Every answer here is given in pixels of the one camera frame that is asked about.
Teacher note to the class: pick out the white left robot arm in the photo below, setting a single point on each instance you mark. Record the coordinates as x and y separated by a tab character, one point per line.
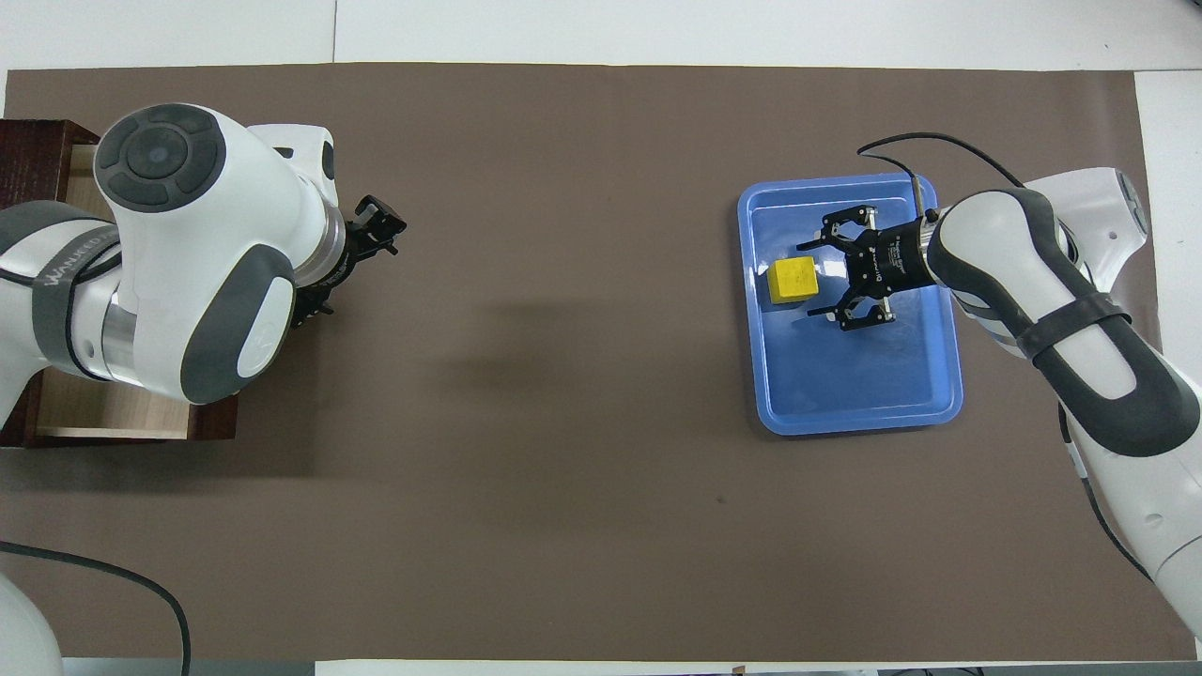
188	263

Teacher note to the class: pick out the brown paper table mat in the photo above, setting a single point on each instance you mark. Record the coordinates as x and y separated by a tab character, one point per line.
563	422

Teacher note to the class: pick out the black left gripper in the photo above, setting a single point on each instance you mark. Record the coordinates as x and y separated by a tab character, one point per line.
355	252

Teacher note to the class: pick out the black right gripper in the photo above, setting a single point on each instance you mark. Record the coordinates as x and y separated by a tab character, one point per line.
887	258

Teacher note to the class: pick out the yellow cube block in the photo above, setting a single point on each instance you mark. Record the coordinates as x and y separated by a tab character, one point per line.
793	280

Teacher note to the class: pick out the blue plastic tray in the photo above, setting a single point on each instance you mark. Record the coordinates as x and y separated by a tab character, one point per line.
845	385

